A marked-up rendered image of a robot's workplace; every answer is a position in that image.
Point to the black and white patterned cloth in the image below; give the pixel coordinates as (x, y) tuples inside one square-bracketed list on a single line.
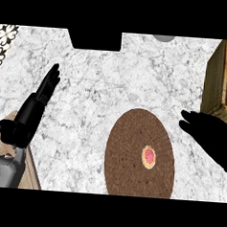
[(3, 43)]

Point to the pink frosted cupcake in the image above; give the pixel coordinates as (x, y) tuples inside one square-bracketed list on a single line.
[(148, 157)]

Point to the square wicker basket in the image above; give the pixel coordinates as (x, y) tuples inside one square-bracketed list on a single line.
[(222, 78)]

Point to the black appliance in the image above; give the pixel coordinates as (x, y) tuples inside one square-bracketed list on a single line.
[(94, 39)]

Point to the brown round placemat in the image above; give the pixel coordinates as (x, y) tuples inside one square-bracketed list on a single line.
[(140, 153)]

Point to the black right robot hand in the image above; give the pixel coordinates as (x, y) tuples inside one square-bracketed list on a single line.
[(213, 138)]

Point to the grey round object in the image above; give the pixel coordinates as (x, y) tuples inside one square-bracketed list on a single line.
[(163, 38)]

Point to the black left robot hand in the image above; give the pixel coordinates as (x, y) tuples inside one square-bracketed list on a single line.
[(29, 116)]

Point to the pale wooden board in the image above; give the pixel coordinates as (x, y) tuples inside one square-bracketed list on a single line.
[(11, 156)]

